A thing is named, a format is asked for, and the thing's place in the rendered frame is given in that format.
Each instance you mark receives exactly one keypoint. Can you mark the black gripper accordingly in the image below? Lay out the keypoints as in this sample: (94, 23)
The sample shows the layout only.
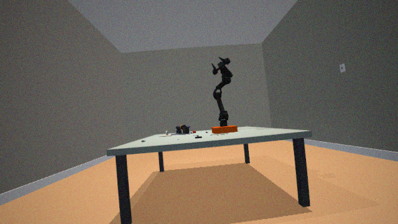
(222, 67)

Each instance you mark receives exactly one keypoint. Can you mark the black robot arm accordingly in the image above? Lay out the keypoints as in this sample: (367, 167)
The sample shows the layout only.
(217, 96)

